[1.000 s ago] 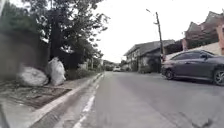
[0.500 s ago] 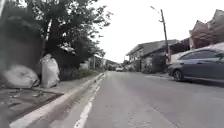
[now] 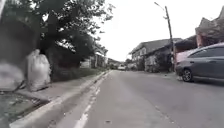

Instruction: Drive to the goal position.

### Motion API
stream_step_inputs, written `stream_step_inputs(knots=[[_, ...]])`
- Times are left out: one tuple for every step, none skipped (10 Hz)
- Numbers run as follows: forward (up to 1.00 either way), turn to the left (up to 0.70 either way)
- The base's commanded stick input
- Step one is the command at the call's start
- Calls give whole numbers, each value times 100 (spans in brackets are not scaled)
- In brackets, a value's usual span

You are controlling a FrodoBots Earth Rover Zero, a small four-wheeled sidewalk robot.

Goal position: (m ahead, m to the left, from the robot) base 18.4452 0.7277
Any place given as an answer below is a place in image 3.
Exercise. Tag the white painted road line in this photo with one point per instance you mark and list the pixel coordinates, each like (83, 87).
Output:
(87, 108)

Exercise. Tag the white filled sack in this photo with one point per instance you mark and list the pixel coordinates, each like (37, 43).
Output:
(38, 70)

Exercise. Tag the large dark tree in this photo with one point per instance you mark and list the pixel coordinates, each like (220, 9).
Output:
(63, 30)

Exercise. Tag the white distant vehicle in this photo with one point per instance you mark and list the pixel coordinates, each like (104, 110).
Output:
(121, 67)

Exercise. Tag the grass strip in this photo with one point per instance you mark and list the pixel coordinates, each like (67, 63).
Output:
(75, 74)

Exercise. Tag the pale concrete kerb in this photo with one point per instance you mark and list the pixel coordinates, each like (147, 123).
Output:
(50, 106)

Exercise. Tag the dark wall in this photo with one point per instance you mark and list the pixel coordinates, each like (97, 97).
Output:
(15, 40)

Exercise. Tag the grey parked car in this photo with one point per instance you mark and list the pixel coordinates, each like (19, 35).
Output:
(203, 64)

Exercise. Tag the grey roofed house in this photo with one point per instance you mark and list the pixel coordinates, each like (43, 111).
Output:
(151, 53)

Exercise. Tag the concrete sidewalk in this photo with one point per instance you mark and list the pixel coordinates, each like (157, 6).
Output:
(50, 90)

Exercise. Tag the grey asphalt road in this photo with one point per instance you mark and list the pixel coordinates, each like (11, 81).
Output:
(140, 100)

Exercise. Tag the grey filled sack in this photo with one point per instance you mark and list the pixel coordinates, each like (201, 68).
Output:
(10, 76)

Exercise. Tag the utility pole with lamp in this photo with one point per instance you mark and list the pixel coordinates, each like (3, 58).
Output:
(170, 31)

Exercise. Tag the row of houses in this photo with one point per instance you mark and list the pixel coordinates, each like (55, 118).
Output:
(95, 58)

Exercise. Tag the building with brown roof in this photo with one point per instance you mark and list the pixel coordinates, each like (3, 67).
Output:
(208, 31)

